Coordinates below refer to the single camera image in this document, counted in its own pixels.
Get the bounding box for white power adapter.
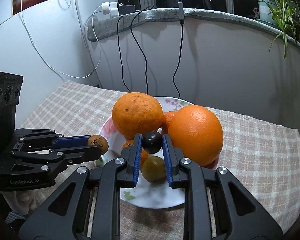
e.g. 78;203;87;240
101;2;123;16

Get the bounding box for stemmed mandarin orange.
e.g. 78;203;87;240
161;111;176;134

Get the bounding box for large round spotted orange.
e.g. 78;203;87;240
111;92;164;139

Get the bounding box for green plum fruit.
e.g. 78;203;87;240
141;156;166;183

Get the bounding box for brown longan fruit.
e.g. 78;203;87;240
88;135;109;155

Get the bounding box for white cabinet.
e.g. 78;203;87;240
0;0;99;127

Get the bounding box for white charging cable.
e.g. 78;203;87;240
18;0;103;79

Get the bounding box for dark grape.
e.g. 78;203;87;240
142;131;162;154

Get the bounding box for black cable left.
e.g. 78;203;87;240
116;15;132;93

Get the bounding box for beige plaid tablecloth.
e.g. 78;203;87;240
14;80;300;240

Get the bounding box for black cable middle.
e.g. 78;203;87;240
129;5;154;95

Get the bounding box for small mandarin orange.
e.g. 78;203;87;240
121;139;150;167

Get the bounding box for black ring light cable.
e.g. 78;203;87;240
172;0;198;99

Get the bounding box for large smooth oval orange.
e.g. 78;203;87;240
168;105;223;166

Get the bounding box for black power brick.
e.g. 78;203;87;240
118;4;136;15

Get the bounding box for floral white plate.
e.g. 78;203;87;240
96;96;221;210

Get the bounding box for spider plant in pot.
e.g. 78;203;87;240
258;0;300;60

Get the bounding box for grey windowsill mat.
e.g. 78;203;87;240
87;8;300;55

